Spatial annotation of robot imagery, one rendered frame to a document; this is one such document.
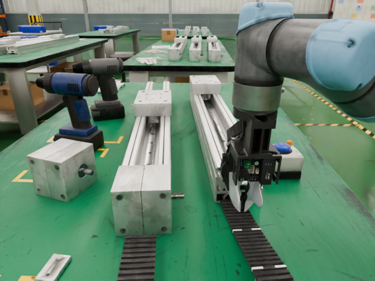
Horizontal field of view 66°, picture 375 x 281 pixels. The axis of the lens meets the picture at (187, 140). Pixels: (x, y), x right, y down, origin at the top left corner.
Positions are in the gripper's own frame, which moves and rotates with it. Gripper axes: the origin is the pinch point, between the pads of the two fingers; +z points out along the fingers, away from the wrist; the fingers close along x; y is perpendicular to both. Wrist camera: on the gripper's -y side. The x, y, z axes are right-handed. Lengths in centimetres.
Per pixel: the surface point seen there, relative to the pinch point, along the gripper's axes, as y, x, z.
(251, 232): 7.6, 0.0, 0.6
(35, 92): -276, -160, 46
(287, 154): -13.2, 13.8, -3.8
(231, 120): -31.0, 4.0, -6.2
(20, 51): -257, -157, 0
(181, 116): -60, -9, 2
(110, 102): -58, -35, -4
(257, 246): 11.6, -0.2, -0.1
